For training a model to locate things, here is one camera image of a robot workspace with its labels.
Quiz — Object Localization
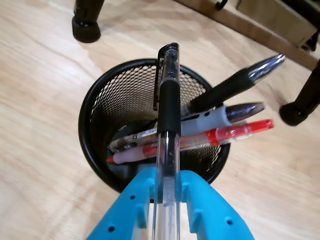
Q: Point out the brown cardboard box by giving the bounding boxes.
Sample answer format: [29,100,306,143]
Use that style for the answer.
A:
[234,0,318,48]

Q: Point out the black tripod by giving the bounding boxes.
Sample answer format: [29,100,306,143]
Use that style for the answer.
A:
[71,0,320,127]

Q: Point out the grey grip retractable pen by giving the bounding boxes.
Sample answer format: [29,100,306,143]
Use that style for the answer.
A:
[111,101,266,152]

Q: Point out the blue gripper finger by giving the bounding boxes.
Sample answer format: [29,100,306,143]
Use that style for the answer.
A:
[87,166,159,240]
[179,169,256,240]

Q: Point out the clear capped black gel pen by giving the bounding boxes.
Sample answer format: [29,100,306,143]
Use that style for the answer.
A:
[151,42,183,240]

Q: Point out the red retractable pen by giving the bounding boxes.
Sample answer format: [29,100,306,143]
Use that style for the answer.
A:
[106,119,275,165]

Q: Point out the black mesh pen holder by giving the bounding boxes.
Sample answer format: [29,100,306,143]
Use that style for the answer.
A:
[77,58,231,194]

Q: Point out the black retractable pen chrome tip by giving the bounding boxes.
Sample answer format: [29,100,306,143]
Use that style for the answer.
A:
[109,54,287,147]

